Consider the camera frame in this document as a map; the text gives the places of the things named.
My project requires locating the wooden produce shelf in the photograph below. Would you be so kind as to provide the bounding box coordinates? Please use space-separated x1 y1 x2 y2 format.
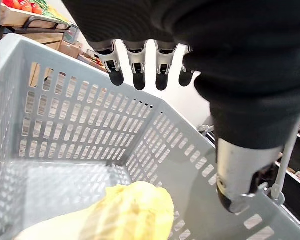
0 0 72 35

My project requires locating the dark display shelf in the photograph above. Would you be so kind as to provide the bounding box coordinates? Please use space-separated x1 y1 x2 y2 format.
274 106 300 221

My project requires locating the grey plastic shopping basket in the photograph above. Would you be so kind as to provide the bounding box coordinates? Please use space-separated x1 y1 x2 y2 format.
0 33 300 240

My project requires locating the cardboard box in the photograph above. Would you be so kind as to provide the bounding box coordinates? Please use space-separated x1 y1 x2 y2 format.
58 39 82 60

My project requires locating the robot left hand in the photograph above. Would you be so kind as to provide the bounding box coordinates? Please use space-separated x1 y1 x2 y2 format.
61 0 300 215

